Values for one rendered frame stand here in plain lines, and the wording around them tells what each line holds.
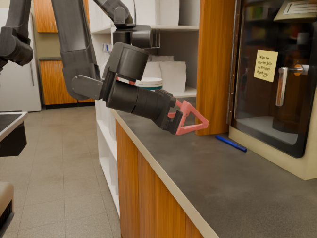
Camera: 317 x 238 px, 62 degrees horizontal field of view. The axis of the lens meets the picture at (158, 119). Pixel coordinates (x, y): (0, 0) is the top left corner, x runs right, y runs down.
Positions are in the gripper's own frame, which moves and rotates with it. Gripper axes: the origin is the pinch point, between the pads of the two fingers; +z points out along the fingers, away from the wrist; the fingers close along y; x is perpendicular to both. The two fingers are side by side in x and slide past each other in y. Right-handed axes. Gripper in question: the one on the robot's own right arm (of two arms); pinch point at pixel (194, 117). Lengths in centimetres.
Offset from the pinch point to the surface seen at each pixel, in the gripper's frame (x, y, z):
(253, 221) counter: 13.4, -16.7, 10.0
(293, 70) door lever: -17.2, -3.0, 17.9
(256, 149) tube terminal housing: 5.2, 9.7, 29.0
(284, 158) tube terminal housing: 3.7, -0.7, 28.9
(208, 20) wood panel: -27.3, 29.2, 8.6
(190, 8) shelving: -58, 145, 45
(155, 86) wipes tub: 0, 67, 12
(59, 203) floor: 119, 152, -5
